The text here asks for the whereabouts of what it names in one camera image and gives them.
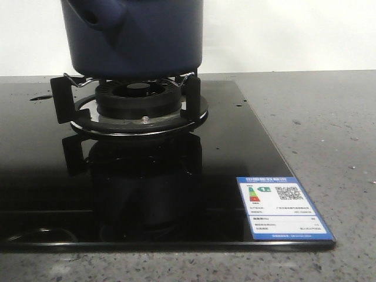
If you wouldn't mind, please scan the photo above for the dark blue cooking pot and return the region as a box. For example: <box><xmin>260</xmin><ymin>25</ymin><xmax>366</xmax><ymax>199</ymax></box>
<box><xmin>61</xmin><ymin>1</ymin><xmax>203</xmax><ymax>79</ymax></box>

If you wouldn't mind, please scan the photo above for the black glass gas cooktop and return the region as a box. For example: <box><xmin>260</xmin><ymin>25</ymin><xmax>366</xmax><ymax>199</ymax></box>
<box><xmin>1</xmin><ymin>80</ymin><xmax>335</xmax><ymax>253</ymax></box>

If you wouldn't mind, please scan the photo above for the black round gas burner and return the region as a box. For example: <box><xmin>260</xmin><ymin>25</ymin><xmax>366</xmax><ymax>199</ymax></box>
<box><xmin>95</xmin><ymin>80</ymin><xmax>182</xmax><ymax>119</ymax></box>

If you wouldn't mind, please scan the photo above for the black pot support grate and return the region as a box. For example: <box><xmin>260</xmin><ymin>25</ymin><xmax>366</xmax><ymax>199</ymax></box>
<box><xmin>51</xmin><ymin>72</ymin><xmax>209</xmax><ymax>138</ymax></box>

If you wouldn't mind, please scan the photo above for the blue white energy label sticker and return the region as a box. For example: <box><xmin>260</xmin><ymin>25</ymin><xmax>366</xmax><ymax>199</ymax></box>
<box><xmin>237</xmin><ymin>176</ymin><xmax>334</xmax><ymax>241</ymax></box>

